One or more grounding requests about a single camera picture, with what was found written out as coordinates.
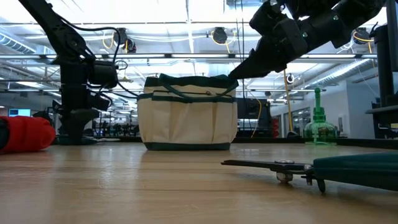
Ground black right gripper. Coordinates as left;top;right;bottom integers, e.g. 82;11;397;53
228;18;309;80

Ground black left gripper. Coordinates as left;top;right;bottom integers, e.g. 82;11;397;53
57;89;101;144

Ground red black garden glove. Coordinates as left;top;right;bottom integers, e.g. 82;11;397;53
0;114;57;155

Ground cream green canvas gardening bag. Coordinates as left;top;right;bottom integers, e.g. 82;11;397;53
136;73;239;152

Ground green spray bottle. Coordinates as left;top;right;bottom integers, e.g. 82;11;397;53
303;86;339;146

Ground green pruning shears with strap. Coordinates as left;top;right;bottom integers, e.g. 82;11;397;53
220;151;398;193

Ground background workstation frames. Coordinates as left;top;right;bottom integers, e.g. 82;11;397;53
46;99;139;138

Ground black background cabinet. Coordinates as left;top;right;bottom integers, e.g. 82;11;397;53
236;98;272;138

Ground blue background screen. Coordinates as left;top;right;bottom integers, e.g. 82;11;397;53
8;108;32;118

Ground gray desk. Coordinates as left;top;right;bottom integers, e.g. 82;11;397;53
365;105;398;139

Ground black computer monitor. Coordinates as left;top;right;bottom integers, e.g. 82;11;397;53
374;0;398;107

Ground hanging yellow cable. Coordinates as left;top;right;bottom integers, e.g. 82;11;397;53
282;68;299;138

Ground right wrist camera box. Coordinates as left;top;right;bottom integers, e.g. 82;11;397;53
248;1;282;35

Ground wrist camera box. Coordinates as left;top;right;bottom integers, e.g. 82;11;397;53
89;60;119;90
248;1;282;35

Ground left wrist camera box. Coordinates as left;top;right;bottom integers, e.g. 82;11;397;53
89;60;119;90

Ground black left camera cable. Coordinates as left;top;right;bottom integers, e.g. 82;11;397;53
60;17;139;100

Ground black table frame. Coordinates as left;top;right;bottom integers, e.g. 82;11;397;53
52;136;398;149

